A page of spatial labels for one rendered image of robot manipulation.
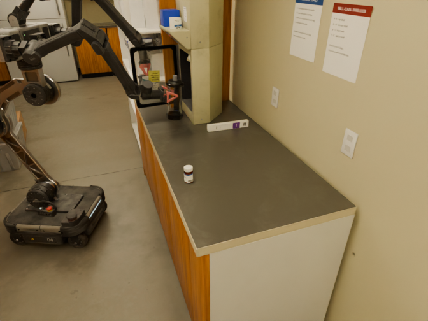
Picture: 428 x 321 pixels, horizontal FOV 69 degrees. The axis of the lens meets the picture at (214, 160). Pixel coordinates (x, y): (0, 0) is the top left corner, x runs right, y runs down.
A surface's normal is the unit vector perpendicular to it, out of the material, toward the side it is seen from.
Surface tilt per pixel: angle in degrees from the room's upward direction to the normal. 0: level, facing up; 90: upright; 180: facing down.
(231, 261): 90
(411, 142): 90
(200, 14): 90
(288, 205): 0
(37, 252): 0
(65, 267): 0
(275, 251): 90
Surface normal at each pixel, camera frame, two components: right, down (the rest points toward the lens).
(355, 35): -0.94, 0.17
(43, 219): 0.00, -0.86
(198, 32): 0.34, 0.47
